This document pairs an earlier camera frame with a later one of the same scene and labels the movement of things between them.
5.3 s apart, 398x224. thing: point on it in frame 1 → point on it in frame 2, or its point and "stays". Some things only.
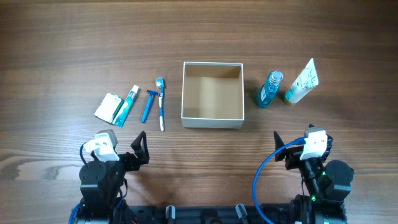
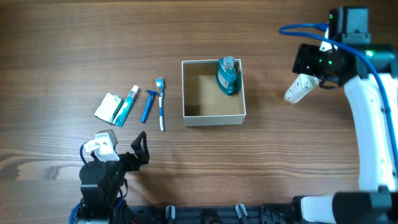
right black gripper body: x=290 y=156 → x=302 y=59
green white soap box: x=109 y=107 stays
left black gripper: x=130 y=160 stays
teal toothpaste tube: x=123 y=112 stays
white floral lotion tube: x=306 y=81 stays
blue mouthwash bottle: x=268 y=89 → x=227 y=76
